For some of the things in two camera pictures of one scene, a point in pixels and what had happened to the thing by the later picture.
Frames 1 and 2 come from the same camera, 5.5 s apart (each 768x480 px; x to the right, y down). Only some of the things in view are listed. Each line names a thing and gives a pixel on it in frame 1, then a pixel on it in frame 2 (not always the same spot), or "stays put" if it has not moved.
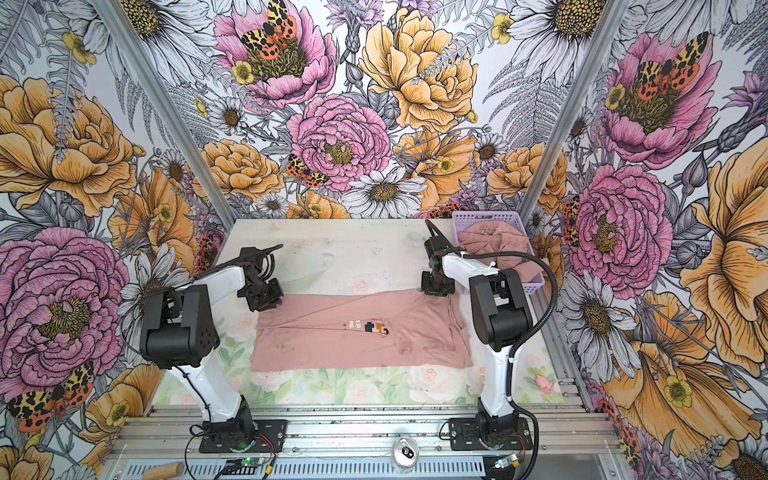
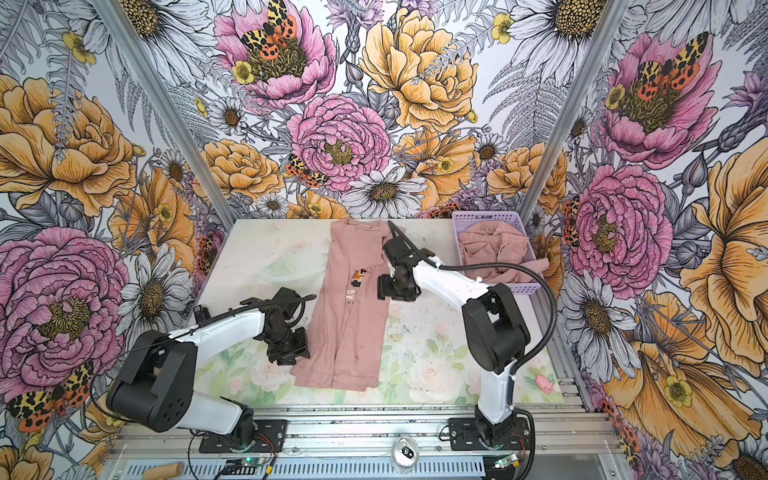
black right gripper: (426, 285) -> (384, 290)
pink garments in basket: (502, 236) stays put
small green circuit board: (253, 461) stays put
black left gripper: (273, 300) -> (299, 350)
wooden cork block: (163, 471) stays put
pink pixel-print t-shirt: (381, 331) -> (349, 323)
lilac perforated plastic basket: (461, 219) stays put
